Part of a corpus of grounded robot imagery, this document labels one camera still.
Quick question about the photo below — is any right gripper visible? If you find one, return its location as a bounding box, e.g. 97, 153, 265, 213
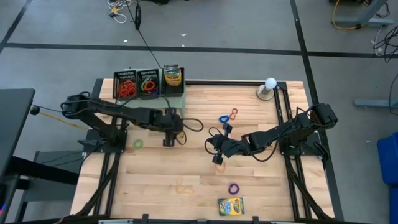
212, 123, 251, 165

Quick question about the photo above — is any black mesh basket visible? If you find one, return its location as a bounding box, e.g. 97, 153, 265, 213
160, 66, 187, 98
136, 68, 162, 101
112, 69, 139, 101

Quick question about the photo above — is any blue and yellow crayon box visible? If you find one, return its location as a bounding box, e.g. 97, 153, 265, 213
217, 197, 246, 217

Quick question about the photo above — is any black desk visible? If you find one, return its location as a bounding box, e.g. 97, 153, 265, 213
0, 88, 36, 185

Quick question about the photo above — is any green perforated metal shelf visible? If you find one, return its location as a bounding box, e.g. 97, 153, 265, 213
116, 68, 187, 121

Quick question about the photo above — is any lamp with white bulb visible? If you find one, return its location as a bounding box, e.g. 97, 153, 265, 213
256, 77, 278, 101

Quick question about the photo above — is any blue bin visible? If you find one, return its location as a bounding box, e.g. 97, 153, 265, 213
376, 131, 398, 224

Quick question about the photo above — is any grey stand leg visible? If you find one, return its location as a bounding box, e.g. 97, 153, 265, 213
333, 0, 396, 27

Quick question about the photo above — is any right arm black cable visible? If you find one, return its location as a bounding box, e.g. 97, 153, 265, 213
204, 126, 280, 162

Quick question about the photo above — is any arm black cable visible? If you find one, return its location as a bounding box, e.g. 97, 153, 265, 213
175, 117, 205, 146
204, 126, 280, 162

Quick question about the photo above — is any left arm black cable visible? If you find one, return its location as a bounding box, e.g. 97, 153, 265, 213
175, 117, 205, 146

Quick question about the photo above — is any black aluminium table frame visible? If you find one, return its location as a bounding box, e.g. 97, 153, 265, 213
70, 77, 345, 224

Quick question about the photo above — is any hanging black cable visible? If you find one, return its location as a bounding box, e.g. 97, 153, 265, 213
125, 0, 164, 70

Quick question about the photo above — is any white and yellow cable bundle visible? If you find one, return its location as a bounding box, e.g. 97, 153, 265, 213
106, 0, 133, 24

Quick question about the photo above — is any hanging yellow cord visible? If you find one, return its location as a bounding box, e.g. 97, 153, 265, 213
332, 0, 362, 32

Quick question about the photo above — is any tangle of floor cables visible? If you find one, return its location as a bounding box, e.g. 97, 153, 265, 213
371, 24, 398, 65

